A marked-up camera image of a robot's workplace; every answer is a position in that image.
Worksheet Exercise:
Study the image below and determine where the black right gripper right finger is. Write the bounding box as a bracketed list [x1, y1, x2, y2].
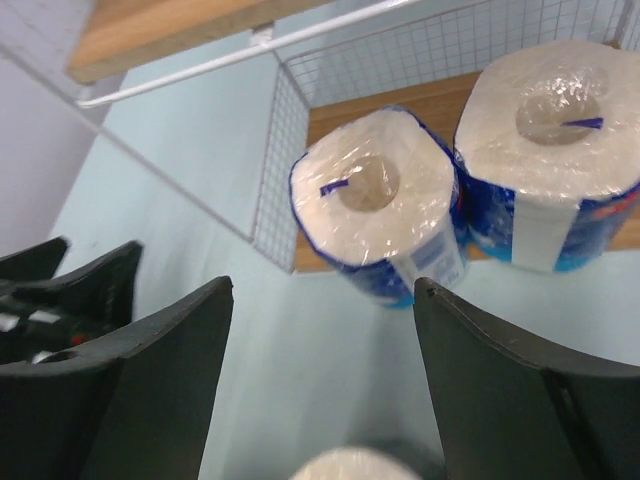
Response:
[413, 278, 639, 479]

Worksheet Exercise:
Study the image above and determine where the white wire wooden shelf rack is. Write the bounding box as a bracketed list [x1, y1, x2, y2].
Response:
[0, 0, 640, 274]

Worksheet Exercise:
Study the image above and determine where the black-wrapped toilet roll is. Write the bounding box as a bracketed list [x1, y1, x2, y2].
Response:
[290, 447, 420, 480]

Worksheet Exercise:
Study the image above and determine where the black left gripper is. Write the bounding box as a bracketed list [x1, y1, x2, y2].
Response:
[1, 237, 143, 365]

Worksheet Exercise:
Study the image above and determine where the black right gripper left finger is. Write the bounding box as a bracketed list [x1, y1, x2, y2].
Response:
[1, 276, 233, 479]

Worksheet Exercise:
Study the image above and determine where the blue white-striped toilet roll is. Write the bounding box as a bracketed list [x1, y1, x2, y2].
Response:
[454, 39, 639, 273]

